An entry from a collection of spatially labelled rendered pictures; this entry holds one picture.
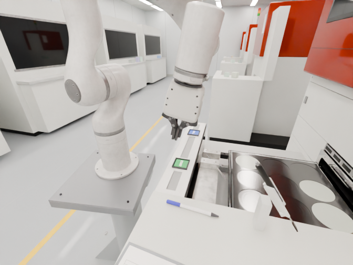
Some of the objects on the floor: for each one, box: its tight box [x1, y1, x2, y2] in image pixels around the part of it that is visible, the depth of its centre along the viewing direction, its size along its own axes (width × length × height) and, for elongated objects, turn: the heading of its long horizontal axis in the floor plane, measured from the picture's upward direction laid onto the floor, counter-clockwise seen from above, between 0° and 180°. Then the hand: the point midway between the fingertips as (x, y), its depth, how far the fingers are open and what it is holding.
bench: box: [0, 0, 101, 137], centre depth 320 cm, size 108×180×200 cm, turn 164°
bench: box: [95, 14, 147, 94], centre depth 509 cm, size 108×180×200 cm, turn 164°
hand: (176, 132), depth 51 cm, fingers closed
